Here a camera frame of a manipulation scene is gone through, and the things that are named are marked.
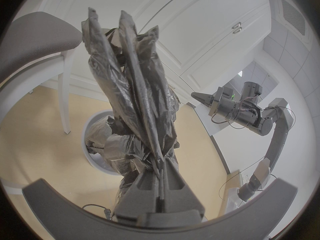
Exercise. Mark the black plastic bag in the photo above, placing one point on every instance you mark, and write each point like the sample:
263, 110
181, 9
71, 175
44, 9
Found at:
140, 84

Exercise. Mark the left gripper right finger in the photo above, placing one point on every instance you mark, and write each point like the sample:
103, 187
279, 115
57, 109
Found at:
180, 199

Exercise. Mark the white wardrobe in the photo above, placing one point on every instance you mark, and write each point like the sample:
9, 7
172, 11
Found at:
200, 34

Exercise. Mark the white trash bin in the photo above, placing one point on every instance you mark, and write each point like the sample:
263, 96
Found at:
102, 169

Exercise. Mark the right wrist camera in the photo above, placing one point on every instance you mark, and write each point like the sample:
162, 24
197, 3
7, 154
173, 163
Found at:
228, 91

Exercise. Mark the white chair grey cushions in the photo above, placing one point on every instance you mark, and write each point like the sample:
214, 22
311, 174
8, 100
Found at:
32, 34

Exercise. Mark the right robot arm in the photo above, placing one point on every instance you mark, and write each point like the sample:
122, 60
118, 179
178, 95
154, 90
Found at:
280, 124

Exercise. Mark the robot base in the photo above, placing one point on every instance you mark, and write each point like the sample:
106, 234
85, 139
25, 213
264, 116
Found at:
236, 200

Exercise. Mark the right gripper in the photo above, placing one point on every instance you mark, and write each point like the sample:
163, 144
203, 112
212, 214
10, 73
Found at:
226, 109

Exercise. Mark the ceiling air vent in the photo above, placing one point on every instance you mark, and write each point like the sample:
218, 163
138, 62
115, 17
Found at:
295, 16

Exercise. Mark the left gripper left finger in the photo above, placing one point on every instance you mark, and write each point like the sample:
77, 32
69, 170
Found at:
145, 196

